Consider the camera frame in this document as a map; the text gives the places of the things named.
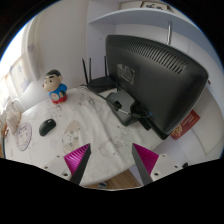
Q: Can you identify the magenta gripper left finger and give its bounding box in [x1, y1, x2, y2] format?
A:
[64, 144, 91, 185]

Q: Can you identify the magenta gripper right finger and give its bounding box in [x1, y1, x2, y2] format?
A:
[132, 143, 159, 185]

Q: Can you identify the black computer mouse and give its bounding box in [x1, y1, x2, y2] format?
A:
[39, 119, 56, 136]

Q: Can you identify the round patterned mouse pad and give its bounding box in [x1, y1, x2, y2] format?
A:
[15, 122, 32, 151]

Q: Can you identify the white patterned tablecloth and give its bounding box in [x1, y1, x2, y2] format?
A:
[5, 88, 161, 186]

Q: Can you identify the red sticker label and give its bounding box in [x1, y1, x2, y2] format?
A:
[170, 110, 200, 140]

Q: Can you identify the black computer monitor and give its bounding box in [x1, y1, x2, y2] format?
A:
[106, 35, 208, 139]

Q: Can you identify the black wifi router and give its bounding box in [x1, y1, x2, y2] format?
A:
[82, 61, 116, 93]

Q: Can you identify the cartoon boy figurine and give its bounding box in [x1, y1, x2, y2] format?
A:
[42, 70, 67, 104]

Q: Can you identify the black monitor cable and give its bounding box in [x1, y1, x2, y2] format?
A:
[79, 84, 154, 120]

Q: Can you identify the white wall shelf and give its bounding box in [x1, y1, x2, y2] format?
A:
[87, 7, 209, 46]

